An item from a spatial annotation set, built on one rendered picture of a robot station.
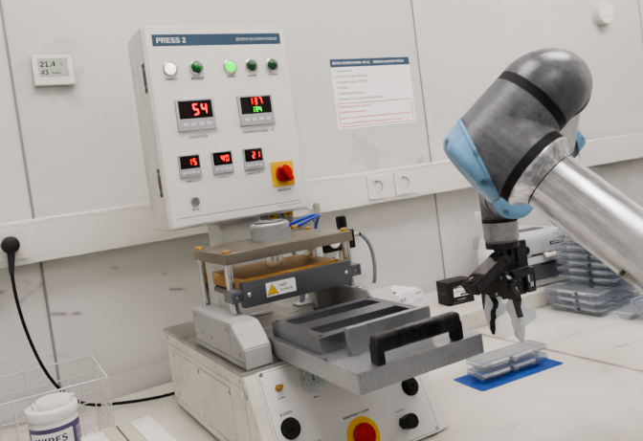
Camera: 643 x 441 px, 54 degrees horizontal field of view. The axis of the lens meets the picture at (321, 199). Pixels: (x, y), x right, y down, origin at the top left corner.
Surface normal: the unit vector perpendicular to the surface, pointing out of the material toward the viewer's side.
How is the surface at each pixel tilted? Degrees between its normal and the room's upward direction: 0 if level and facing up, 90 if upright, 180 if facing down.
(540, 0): 90
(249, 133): 90
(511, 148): 78
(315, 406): 65
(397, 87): 90
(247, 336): 41
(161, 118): 90
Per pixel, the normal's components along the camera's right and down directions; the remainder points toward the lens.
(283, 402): 0.39, -0.44
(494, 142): -0.36, -0.10
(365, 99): 0.50, -0.02
